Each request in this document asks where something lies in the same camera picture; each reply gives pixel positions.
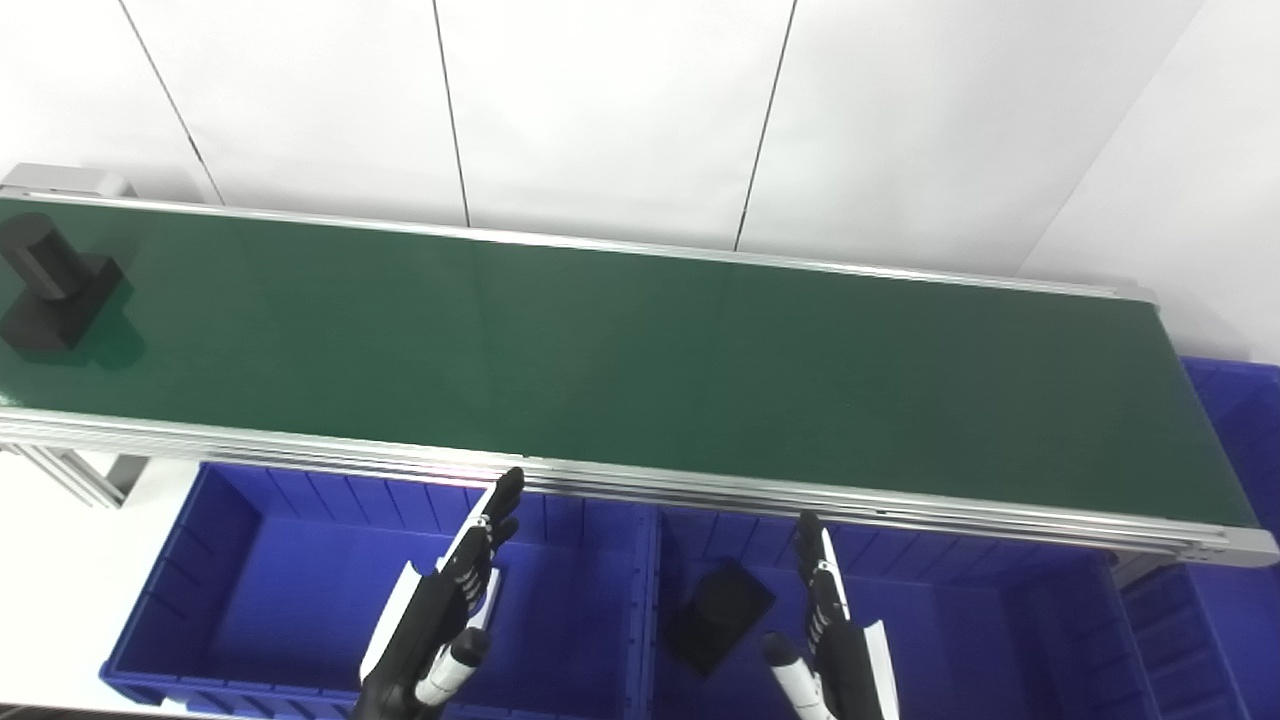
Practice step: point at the aluminium conveyor leg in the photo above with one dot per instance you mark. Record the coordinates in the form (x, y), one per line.
(70, 475)

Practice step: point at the grey conveyor end housing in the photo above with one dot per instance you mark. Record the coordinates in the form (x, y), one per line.
(70, 180)

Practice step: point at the blue plastic bin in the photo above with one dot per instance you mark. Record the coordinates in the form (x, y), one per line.
(1000, 640)
(1230, 600)
(280, 600)

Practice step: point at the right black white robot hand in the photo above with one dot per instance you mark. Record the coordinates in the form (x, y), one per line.
(850, 670)

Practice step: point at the black cylinder-on-block part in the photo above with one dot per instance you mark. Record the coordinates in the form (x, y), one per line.
(720, 615)
(55, 295)

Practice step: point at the green conveyor belt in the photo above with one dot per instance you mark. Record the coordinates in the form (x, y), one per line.
(600, 350)
(700, 495)

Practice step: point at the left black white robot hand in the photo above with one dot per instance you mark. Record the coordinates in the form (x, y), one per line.
(425, 620)

